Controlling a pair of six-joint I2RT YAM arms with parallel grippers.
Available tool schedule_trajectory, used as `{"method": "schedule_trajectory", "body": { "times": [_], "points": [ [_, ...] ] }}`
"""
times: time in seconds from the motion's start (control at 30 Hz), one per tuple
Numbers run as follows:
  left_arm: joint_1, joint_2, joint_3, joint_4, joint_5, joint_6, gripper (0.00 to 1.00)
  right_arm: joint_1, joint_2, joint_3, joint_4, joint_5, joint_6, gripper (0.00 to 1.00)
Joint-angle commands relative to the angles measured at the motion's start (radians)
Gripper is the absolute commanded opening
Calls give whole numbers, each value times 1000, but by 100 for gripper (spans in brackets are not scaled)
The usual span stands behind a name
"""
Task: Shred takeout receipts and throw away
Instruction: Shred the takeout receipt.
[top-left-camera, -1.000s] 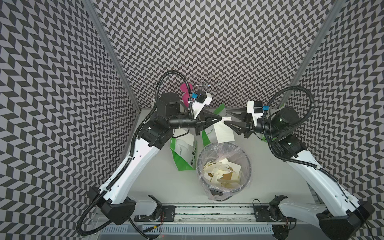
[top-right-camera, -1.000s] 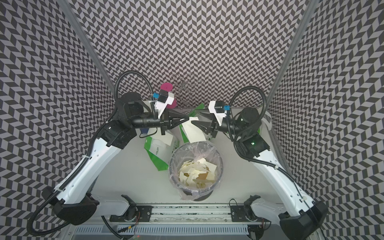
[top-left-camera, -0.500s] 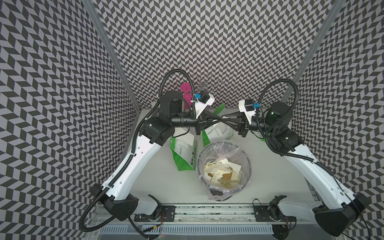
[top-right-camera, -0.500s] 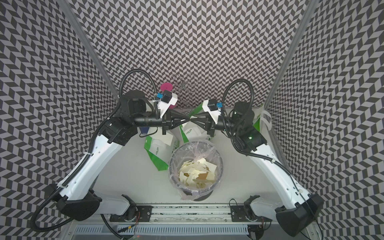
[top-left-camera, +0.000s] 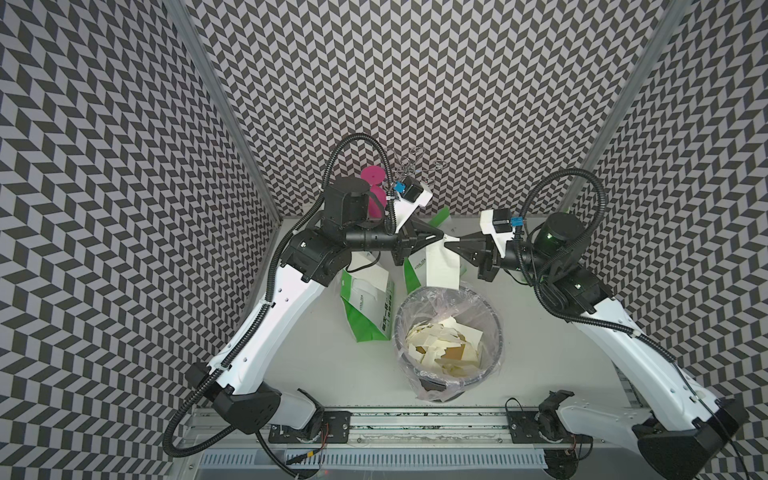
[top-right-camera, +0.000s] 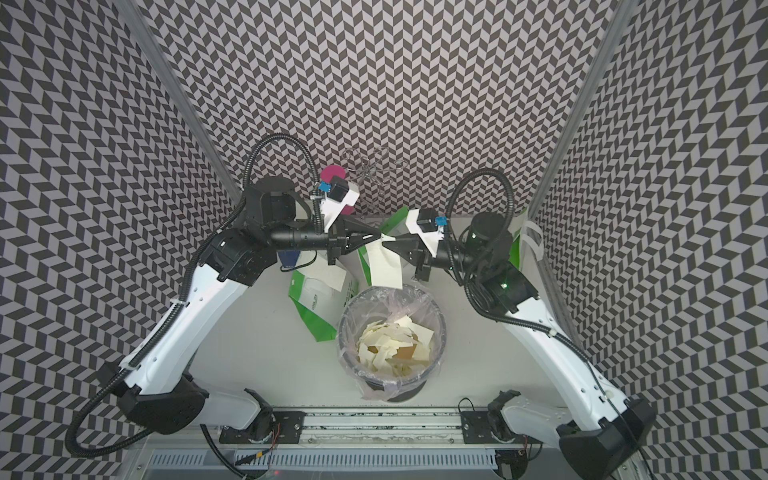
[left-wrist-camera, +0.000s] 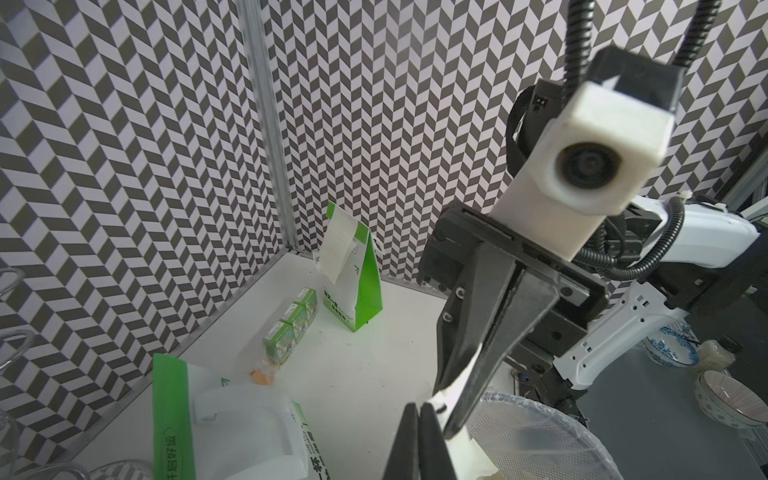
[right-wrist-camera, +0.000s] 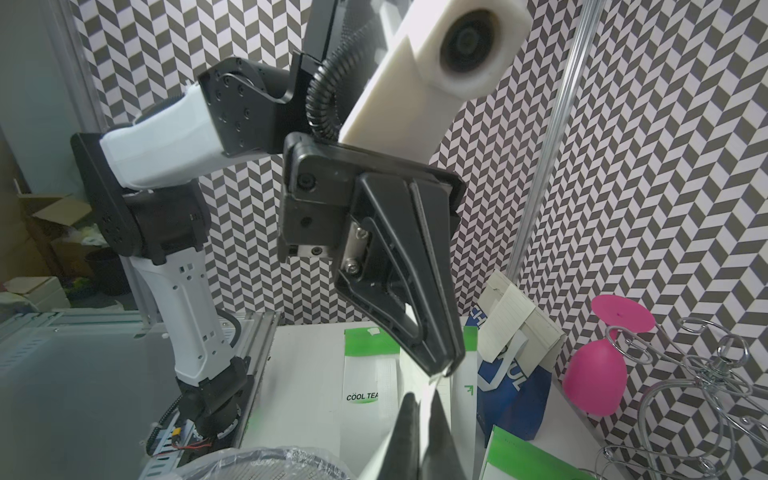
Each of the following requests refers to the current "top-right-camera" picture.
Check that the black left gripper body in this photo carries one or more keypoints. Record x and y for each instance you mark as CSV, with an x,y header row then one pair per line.
x,y
336,235

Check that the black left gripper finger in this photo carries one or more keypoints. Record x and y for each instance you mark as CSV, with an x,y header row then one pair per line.
x,y
356,242
356,227

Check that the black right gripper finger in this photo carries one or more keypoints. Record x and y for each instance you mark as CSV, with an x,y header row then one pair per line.
x,y
401,241
408,251

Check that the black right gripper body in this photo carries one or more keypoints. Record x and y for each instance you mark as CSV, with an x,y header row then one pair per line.
x,y
427,258

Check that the white paper receipt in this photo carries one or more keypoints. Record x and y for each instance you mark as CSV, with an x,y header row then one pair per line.
x,y
384,265

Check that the green white takeout bag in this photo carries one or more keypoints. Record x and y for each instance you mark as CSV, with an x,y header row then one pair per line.
x,y
320,293

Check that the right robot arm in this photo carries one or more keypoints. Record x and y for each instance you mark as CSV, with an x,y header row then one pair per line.
x,y
599,431

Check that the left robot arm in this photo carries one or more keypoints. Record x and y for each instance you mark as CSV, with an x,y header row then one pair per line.
x,y
152,384

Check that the pink plastic wine glass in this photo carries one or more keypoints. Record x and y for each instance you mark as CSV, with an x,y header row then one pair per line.
x,y
334,175

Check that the blue paper bag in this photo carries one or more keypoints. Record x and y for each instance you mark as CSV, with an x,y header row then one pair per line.
x,y
288,259

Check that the trash bin with plastic liner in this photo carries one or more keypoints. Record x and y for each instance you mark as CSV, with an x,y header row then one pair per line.
x,y
381,303

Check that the shredded receipt pieces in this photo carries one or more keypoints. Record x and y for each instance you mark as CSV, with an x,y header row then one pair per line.
x,y
398,348

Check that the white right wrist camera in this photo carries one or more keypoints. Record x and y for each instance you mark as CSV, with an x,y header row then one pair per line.
x,y
428,225

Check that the chrome wire glass rack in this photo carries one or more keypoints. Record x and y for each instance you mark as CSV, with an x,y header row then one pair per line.
x,y
370,170

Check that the green white bag with handles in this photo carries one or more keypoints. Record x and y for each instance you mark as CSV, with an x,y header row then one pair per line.
x,y
528,240

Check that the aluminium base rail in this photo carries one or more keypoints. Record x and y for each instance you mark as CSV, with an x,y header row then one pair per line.
x,y
351,443

